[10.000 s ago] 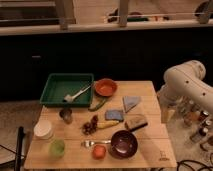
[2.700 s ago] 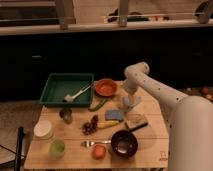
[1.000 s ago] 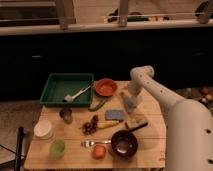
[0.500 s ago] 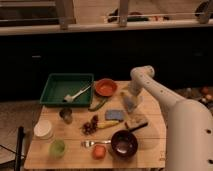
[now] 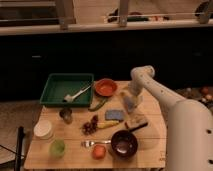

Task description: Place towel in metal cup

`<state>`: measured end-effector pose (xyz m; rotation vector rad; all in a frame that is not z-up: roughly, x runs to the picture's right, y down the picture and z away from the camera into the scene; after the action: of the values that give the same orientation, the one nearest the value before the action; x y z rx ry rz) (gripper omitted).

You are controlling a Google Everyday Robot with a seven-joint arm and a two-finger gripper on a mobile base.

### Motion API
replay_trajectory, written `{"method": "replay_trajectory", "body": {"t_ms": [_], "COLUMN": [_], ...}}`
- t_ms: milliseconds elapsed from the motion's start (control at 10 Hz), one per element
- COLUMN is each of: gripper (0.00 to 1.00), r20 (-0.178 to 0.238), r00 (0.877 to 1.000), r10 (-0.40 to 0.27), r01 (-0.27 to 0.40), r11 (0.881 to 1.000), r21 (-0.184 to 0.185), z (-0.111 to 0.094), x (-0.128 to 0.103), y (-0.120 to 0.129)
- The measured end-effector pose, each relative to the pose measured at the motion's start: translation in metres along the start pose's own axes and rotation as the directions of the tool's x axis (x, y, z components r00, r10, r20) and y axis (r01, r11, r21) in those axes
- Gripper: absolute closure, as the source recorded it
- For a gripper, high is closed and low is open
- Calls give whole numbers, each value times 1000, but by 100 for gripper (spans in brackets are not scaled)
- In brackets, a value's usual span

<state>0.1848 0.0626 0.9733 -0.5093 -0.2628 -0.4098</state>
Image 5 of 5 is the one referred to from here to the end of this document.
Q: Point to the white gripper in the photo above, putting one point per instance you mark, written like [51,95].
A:
[138,100]

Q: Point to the light blue towel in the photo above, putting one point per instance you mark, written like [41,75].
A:
[129,104]

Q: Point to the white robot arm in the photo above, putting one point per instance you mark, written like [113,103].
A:
[189,145]

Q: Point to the small metal cup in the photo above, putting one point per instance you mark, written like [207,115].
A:
[66,115]

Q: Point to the green plastic cup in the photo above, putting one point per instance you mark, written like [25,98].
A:
[57,148]

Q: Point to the orange bowl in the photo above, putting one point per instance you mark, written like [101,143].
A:
[105,87]

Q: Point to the blue sponge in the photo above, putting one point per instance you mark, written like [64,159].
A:
[117,115]

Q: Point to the yellow corn cob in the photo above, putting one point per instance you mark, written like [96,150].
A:
[107,124]

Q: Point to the dark purple bowl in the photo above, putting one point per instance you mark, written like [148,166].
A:
[124,144]

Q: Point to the bunch of dark grapes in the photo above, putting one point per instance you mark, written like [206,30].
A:
[90,127]

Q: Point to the orange tomato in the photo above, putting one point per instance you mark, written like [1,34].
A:
[99,152]

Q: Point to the silver fork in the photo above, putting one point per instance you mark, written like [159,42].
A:
[90,143]

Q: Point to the green plastic tray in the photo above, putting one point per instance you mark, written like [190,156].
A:
[58,85]

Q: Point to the black chair frame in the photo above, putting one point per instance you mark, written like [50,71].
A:
[18,152]

